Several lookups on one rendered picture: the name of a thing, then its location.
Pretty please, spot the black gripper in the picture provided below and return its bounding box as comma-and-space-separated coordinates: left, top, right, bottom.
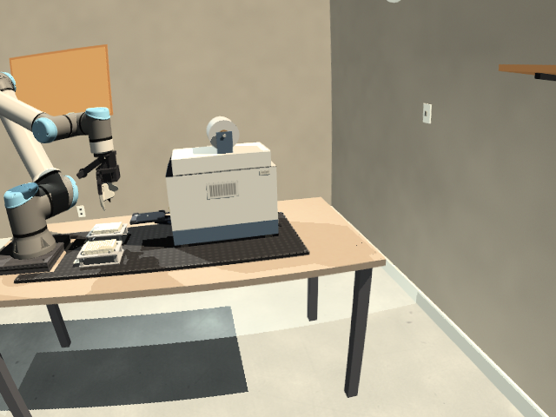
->
94, 150, 120, 211

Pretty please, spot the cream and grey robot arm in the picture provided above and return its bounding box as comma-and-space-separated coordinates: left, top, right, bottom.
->
0, 72, 114, 260

